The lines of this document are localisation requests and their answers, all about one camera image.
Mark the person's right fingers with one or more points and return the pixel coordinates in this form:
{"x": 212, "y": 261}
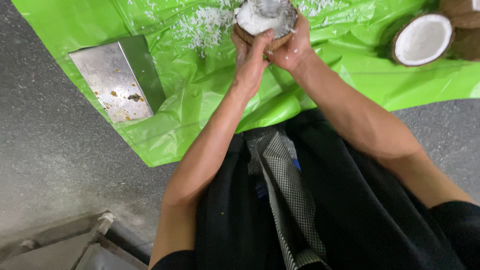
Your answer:
{"x": 302, "y": 29}

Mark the coconut half with smooth flesh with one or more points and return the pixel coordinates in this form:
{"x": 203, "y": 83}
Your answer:
{"x": 423, "y": 39}

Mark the person's left hand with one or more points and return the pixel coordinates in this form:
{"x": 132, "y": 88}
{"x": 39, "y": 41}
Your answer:
{"x": 249, "y": 73}

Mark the green plastic sheet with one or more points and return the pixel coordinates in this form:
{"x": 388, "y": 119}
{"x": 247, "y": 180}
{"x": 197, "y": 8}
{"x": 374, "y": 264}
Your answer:
{"x": 210, "y": 86}

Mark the person's black clothing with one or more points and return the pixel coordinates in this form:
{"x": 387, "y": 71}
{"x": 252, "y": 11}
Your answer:
{"x": 356, "y": 210}

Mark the grey metal frame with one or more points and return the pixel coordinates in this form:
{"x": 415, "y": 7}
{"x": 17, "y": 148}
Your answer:
{"x": 93, "y": 243}

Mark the person's right hand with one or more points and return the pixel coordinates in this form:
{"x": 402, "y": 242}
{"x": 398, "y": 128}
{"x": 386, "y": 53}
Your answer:
{"x": 294, "y": 54}

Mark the stainless steel angled plate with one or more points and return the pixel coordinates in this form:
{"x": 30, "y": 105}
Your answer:
{"x": 116, "y": 78}

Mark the dark brown coconut shell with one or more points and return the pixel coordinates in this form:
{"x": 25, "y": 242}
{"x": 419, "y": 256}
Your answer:
{"x": 467, "y": 45}

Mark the black white checked cloth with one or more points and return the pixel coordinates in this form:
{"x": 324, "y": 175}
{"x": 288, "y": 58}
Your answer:
{"x": 290, "y": 191}

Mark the heap of grated coconut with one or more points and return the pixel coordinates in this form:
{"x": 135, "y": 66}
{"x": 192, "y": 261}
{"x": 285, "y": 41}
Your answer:
{"x": 204, "y": 26}

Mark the coconut half with grated flesh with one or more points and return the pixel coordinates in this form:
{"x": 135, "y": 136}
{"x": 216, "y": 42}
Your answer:
{"x": 262, "y": 24}

